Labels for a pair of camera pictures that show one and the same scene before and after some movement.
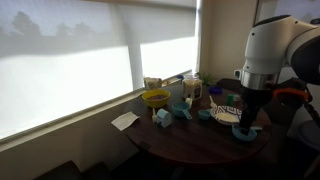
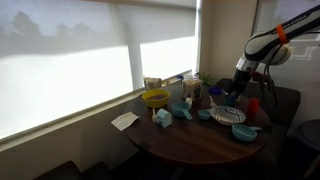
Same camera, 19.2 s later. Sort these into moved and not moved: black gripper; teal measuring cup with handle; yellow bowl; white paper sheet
Moved: black gripper
Not moved: teal measuring cup with handle; yellow bowl; white paper sheet
